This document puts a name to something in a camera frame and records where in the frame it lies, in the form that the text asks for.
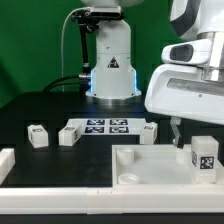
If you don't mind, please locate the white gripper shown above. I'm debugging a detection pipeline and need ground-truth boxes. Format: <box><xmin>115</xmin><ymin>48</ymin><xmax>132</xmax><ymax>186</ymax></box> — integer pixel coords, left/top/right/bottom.
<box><xmin>145</xmin><ymin>39</ymin><xmax>224</xmax><ymax>149</ymax></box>

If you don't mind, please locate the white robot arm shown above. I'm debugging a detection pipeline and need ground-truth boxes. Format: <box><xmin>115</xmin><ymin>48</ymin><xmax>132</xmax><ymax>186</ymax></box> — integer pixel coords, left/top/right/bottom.
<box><xmin>82</xmin><ymin>0</ymin><xmax>224</xmax><ymax>132</ymax></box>

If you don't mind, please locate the black camera on stand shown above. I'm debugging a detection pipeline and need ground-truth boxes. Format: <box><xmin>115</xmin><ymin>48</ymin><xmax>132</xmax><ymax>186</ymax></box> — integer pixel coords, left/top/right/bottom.
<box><xmin>71</xmin><ymin>6</ymin><xmax>124</xmax><ymax>74</ymax></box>

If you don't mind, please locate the black cable bundle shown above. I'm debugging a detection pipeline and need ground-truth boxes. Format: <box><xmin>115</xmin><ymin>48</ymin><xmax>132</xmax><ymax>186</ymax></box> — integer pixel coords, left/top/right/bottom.
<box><xmin>41</xmin><ymin>74</ymin><xmax>92</xmax><ymax>93</ymax></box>

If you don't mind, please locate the white U-shaped obstacle fence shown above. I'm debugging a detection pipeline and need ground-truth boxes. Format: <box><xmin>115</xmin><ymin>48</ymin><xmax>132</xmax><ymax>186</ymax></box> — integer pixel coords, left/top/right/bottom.
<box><xmin>0</xmin><ymin>146</ymin><xmax>224</xmax><ymax>216</ymax></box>

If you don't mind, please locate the white square tabletop with sockets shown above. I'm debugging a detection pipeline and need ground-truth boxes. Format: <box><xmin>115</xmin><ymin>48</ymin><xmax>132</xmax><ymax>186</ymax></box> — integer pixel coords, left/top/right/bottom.
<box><xmin>111</xmin><ymin>143</ymin><xmax>224</xmax><ymax>187</ymax></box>

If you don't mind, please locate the white sheet with fiducial tags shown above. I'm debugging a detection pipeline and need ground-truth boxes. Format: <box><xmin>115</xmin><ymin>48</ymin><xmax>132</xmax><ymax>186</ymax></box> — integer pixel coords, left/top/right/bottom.
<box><xmin>67</xmin><ymin>118</ymin><xmax>146</xmax><ymax>135</ymax></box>

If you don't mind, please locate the white cable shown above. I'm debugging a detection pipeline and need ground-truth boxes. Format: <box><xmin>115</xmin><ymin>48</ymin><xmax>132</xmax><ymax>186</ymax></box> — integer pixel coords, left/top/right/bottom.
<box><xmin>60</xmin><ymin>6</ymin><xmax>91</xmax><ymax>93</ymax></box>

